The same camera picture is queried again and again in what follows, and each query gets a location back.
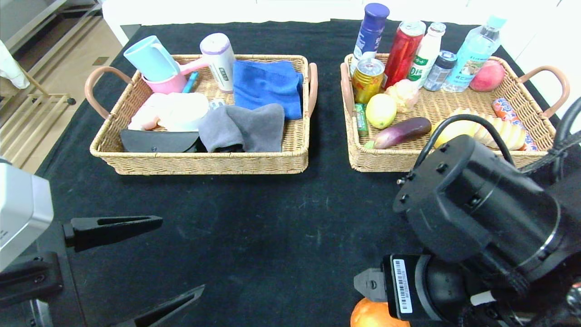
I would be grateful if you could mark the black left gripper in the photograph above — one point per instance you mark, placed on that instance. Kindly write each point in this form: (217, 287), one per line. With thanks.
(34, 277)

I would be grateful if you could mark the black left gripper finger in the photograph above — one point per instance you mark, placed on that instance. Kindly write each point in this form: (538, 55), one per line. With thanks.
(168, 309)

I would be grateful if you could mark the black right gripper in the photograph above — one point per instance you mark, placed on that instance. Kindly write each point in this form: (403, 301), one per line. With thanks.
(401, 286)

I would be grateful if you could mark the orange fruit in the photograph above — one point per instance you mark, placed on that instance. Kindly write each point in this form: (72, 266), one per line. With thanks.
(372, 315)

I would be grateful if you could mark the white paper roll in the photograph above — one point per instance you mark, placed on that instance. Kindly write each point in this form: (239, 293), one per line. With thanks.
(184, 111)

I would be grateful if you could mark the clear plastic compass case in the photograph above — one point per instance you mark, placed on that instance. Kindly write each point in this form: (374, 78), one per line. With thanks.
(217, 103)

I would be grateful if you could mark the grey towel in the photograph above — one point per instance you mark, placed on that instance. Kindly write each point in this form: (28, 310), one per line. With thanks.
(245, 127)

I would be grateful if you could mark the yellow pear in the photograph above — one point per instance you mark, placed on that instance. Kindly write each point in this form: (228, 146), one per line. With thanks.
(449, 131)

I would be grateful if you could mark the long ridged bread loaf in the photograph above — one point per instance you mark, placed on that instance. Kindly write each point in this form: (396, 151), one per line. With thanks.
(499, 129)

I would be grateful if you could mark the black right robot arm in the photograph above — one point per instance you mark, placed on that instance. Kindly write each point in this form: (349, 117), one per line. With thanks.
(490, 204)

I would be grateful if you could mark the rectangular wicker basket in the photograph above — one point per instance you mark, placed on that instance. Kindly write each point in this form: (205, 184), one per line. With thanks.
(386, 159)
(272, 159)

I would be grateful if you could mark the black glasses case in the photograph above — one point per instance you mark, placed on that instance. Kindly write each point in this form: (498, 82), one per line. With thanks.
(154, 141)

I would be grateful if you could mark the black table cloth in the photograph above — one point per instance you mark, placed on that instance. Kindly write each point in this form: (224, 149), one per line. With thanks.
(272, 227)

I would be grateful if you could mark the pink lotion bottle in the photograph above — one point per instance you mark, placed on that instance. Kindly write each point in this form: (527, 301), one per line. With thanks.
(143, 116)

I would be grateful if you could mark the beige metal rolling rack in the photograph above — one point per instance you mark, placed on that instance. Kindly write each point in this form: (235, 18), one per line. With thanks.
(71, 101)

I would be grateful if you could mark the pink plastic cup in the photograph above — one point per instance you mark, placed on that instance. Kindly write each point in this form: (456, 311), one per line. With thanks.
(168, 84)

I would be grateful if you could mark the purple eggplant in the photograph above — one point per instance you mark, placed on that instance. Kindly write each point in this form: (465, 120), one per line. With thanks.
(401, 131)

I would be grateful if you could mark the green candy pack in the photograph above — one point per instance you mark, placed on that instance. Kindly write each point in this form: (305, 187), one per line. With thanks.
(361, 120)

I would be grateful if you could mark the yellow lemon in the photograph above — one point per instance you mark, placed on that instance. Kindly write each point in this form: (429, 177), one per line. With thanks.
(381, 112)

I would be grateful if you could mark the light blue plastic mug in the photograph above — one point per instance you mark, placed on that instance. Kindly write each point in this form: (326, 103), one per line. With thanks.
(150, 59)

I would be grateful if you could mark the white hanging cloth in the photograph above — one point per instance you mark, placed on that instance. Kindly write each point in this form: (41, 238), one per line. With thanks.
(10, 68)

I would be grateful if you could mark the pale pink garlic bulb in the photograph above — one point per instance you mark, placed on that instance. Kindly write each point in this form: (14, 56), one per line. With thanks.
(405, 94)

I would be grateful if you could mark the white bottle lavender cap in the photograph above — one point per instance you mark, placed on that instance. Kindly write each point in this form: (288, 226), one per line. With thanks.
(219, 61)

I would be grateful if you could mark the gold drink can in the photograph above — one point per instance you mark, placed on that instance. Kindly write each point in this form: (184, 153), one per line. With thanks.
(366, 84)

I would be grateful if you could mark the blue folded towel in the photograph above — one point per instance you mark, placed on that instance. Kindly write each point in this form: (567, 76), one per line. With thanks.
(268, 86)

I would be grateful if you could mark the orange candy roll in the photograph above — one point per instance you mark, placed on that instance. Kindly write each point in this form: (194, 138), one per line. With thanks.
(501, 108)

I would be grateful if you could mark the small grey capped jar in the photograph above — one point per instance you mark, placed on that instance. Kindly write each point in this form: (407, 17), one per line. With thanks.
(438, 72)

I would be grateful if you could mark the tall red drink can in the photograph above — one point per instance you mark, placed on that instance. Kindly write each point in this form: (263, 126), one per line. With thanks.
(401, 52)

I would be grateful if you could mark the pink peach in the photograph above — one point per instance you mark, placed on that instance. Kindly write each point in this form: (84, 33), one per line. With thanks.
(488, 77)

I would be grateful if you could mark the white bottle green label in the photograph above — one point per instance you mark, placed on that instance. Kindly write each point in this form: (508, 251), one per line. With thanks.
(426, 52)

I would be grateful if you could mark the dark blue bottle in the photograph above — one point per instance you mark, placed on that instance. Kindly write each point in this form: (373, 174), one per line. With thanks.
(370, 34)

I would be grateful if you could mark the clear water bottle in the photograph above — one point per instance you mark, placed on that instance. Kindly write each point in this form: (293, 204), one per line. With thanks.
(472, 54)

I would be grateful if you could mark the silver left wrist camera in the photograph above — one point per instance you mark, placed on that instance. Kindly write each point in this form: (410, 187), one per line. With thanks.
(22, 213)

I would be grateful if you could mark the grey metal frame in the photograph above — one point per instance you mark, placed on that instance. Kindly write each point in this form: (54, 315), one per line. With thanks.
(41, 22)

